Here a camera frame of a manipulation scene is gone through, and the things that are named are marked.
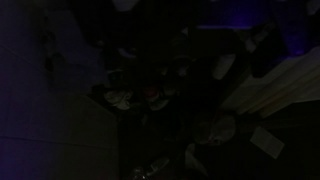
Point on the white paper card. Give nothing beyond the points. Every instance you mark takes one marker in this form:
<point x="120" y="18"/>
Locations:
<point x="267" y="142"/>

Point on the white shower curtain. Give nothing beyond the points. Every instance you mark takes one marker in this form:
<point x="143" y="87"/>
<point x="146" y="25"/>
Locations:
<point x="293" y="80"/>

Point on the white bathtub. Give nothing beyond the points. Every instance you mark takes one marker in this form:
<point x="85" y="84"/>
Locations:
<point x="51" y="136"/>

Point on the white round container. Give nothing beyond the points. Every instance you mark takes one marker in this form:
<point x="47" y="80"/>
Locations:
<point x="215" y="131"/>

